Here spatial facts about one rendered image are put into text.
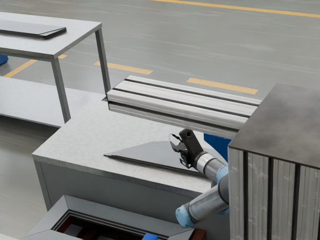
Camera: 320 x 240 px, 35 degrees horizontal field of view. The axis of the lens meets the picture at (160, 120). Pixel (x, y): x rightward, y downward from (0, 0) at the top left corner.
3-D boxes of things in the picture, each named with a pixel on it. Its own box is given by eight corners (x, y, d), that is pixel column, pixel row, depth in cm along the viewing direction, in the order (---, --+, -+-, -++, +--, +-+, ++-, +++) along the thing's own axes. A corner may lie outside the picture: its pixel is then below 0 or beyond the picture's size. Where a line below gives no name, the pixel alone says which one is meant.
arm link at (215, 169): (223, 197, 173) (222, 177, 169) (203, 182, 181) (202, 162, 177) (241, 188, 177) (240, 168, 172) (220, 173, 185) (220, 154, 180)
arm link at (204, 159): (201, 165, 177) (219, 153, 180) (193, 158, 181) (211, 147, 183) (205, 180, 181) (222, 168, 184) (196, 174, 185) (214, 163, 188)
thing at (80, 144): (33, 160, 270) (31, 154, 268) (93, 105, 315) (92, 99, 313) (278, 217, 217) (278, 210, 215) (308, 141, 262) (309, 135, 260)
